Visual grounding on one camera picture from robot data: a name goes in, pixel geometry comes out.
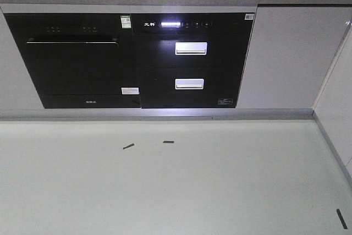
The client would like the grey glossy cabinet door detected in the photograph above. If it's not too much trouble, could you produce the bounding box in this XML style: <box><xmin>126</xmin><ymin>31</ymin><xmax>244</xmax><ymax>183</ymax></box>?
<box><xmin>237</xmin><ymin>6</ymin><xmax>351</xmax><ymax>109</ymax></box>

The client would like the silver drawer handle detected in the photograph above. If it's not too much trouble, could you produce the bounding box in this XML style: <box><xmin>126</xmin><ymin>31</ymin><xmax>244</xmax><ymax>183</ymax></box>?
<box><xmin>175</xmin><ymin>42</ymin><xmax>207</xmax><ymax>56</ymax></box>
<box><xmin>175</xmin><ymin>79</ymin><xmax>205</xmax><ymax>90</ymax></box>

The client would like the silver lower drawer handle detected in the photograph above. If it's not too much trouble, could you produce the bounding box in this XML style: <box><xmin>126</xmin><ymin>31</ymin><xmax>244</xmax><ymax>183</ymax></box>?
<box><xmin>175</xmin><ymin>79</ymin><xmax>205</xmax><ymax>90</ymax></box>

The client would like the silver upper drawer handle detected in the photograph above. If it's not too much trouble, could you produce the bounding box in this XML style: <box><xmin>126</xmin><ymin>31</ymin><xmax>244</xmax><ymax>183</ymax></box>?
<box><xmin>175</xmin><ymin>42</ymin><xmax>207</xmax><ymax>56</ymax></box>

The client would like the black built-in disinfection cabinet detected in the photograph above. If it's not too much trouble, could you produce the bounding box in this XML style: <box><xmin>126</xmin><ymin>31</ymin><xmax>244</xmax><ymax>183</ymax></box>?
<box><xmin>131</xmin><ymin>12</ymin><xmax>255</xmax><ymax>108</ymax></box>

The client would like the black built-in dishwasher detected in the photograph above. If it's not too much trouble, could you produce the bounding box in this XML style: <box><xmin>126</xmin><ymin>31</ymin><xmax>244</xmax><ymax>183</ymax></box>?
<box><xmin>5</xmin><ymin>13</ymin><xmax>141</xmax><ymax>109</ymax></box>

